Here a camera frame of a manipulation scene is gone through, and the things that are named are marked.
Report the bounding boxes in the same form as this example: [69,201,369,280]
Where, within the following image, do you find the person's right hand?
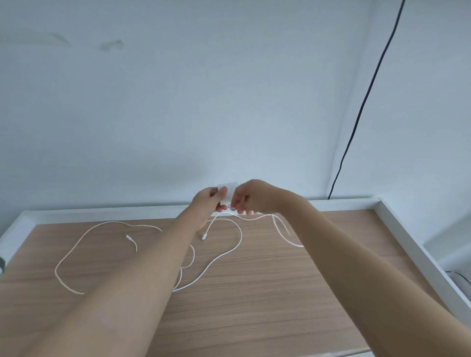
[230,179,296,216]

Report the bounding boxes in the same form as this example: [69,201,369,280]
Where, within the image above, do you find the person's left hand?
[185,186,229,231]

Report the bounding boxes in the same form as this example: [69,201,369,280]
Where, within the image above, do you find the white charger adapter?
[217,182,239,209]

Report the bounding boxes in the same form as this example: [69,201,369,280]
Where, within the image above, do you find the white charging cable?
[54,221,163,295]
[172,210,304,293]

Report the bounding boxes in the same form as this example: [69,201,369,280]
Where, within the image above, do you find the person's right forearm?
[274,192,471,357]

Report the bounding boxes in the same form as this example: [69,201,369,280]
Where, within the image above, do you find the person's left forearm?
[22,208,207,357]

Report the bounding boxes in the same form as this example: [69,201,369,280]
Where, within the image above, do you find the white table frame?
[0,197,471,329]

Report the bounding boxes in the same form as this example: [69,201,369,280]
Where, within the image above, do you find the black wall cable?
[327,0,407,201]

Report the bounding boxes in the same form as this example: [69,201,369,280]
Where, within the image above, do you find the thin black cable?
[445,271,471,288]

